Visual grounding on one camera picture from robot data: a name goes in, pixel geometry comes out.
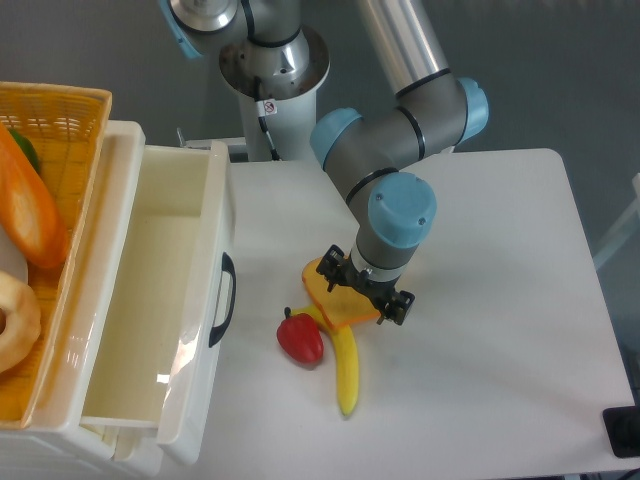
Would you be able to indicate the white plastic drawer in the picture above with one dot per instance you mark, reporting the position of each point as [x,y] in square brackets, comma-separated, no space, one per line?
[173,301]

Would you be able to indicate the white drawer cabinet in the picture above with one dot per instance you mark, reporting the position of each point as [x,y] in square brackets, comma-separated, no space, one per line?
[55,445]

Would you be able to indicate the black device at edge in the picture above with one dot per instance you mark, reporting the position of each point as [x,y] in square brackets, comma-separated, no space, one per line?
[622,427]

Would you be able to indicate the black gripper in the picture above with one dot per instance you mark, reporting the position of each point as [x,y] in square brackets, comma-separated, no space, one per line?
[393,306]

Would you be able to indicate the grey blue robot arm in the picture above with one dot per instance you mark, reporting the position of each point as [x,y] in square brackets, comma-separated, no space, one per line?
[367,161]

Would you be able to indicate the orange toy baguette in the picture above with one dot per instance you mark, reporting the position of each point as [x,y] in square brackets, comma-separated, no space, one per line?
[29,214]

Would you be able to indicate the white toy radish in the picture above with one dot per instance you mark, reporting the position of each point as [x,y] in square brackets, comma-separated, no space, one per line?
[12,260]

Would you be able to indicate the yellow toy banana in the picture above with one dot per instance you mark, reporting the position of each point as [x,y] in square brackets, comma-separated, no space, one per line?
[346,359]

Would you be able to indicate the beige toy donut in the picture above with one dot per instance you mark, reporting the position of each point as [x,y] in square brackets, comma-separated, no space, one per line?
[22,312]

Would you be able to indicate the orange toy bread slice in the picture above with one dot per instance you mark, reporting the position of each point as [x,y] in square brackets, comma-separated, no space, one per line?
[340,307]

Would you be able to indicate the white frame at right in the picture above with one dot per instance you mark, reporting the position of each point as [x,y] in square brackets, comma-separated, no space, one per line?
[622,229]

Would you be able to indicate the red toy bell pepper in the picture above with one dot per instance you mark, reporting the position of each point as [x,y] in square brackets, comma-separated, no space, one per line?
[300,338]

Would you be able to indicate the yellow woven plastic basket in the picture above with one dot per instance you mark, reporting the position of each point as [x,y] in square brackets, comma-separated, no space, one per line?
[66,125]

